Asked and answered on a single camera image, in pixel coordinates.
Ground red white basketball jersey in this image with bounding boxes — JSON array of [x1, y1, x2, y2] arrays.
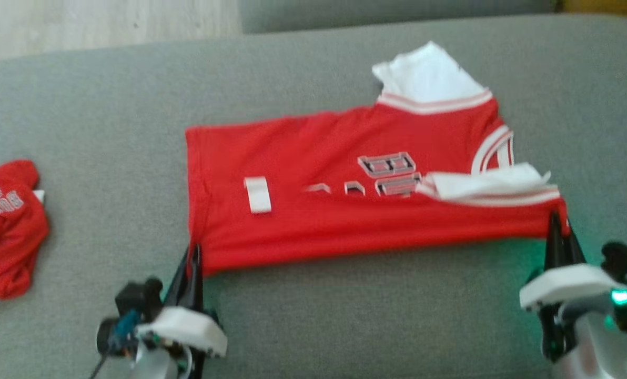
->
[[185, 41, 572, 277]]

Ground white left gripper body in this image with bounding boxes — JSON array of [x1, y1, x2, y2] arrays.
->
[[134, 306, 229, 359]]

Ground yellow sofa back cushion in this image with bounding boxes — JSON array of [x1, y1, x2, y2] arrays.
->
[[561, 0, 627, 25]]

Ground grey fabric sofa seat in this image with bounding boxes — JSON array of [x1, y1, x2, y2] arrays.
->
[[0, 13, 627, 379]]

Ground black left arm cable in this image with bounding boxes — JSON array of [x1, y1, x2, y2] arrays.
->
[[89, 350, 117, 379]]

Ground large grey sofa seat cushion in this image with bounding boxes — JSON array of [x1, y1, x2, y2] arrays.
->
[[238, 0, 562, 35]]

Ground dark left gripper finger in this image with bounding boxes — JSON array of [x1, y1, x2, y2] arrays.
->
[[193, 245, 205, 312], [163, 246, 196, 309]]

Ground blue left camera connector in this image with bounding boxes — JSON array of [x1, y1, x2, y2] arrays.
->
[[108, 309, 141, 348]]

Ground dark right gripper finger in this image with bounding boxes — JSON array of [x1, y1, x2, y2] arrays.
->
[[544, 211, 563, 275], [562, 231, 588, 270]]

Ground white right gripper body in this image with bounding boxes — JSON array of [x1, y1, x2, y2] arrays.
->
[[518, 263, 626, 312]]

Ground red basketball shorts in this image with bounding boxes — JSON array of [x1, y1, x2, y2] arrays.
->
[[0, 159, 50, 304]]

